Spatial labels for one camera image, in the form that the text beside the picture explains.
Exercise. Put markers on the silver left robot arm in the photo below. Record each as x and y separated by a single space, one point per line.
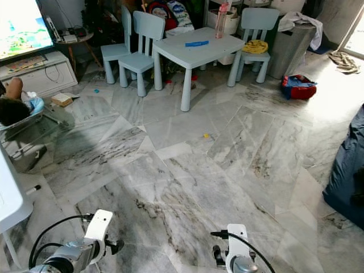
71 259

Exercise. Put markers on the white plastic folding table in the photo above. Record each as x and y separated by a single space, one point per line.
11 196

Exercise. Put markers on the grey baby seat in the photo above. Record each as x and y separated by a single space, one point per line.
34 145

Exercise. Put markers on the dark blue beanbag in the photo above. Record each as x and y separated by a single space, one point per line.
347 170

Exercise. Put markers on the small cardboard box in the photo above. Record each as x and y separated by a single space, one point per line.
61 99

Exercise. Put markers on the small child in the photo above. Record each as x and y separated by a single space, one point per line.
14 108

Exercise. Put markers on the red and blue bag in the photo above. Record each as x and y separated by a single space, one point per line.
299 89

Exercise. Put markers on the white television cabinet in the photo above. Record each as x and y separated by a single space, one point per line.
45 74

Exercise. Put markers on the light blue kids chair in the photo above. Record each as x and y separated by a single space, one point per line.
112 52
259 20
142 61

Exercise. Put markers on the light blue kids table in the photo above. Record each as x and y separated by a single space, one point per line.
199 51

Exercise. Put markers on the yellow cloth bundle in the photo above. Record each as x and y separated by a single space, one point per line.
255 46

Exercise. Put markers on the round wooden side table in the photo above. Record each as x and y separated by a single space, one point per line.
74 37

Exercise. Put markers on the flat blue plastic item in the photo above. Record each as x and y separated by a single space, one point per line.
197 43

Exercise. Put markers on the grey bin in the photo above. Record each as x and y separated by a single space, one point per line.
290 54

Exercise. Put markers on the woven brown floor mat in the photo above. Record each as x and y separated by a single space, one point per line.
344 61

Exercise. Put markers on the pink water bottle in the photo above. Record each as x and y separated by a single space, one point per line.
222 20

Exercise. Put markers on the red and white backpack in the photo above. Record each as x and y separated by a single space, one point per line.
170 16

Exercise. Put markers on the flat screen television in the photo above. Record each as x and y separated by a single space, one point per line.
25 25

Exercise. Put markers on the white cloth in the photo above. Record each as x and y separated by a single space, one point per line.
301 21

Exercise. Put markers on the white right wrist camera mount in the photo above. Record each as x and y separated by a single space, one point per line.
237 239

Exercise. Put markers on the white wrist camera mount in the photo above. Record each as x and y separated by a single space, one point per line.
237 239
99 224

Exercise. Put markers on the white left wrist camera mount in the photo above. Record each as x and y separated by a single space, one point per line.
99 224

